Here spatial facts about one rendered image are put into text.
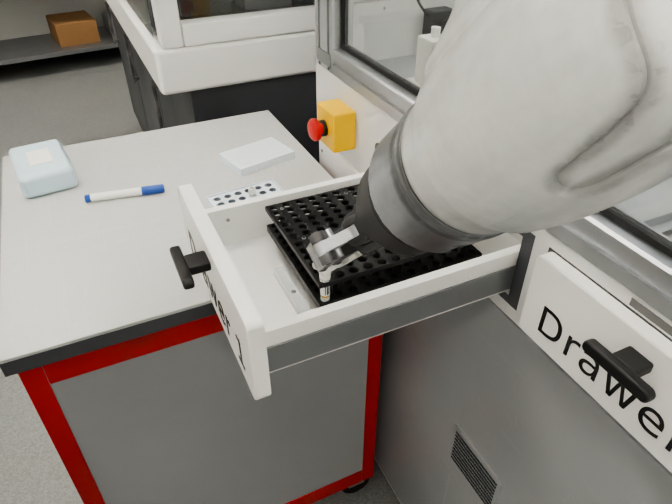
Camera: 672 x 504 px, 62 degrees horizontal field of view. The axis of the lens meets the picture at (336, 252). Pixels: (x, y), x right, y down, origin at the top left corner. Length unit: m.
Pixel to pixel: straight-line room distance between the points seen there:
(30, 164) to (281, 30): 0.65
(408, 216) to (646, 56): 0.16
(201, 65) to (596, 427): 1.11
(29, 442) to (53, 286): 0.90
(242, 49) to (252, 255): 0.76
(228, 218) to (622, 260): 0.47
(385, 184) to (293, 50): 1.16
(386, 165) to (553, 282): 0.35
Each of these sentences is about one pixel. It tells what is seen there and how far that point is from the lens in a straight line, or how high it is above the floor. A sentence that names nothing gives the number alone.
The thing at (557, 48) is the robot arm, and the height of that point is 1.23.
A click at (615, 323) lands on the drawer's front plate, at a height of 0.92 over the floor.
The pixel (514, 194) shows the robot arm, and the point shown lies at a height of 1.17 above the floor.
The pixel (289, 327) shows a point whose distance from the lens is 0.57.
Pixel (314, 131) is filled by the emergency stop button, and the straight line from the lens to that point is 0.99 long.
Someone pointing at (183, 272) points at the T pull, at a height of 0.91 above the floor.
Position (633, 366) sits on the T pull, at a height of 0.91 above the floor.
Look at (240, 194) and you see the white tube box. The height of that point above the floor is 0.79.
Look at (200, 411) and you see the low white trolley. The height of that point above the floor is 0.52.
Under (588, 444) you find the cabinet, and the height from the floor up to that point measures 0.73.
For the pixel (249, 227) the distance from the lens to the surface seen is 0.78.
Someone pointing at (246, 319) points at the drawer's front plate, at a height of 0.93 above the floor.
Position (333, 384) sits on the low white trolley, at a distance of 1.07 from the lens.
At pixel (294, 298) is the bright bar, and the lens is 0.67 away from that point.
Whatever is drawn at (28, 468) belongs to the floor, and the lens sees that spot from 1.71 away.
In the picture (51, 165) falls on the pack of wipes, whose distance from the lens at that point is 1.16.
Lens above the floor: 1.29
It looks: 37 degrees down
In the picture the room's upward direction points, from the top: straight up
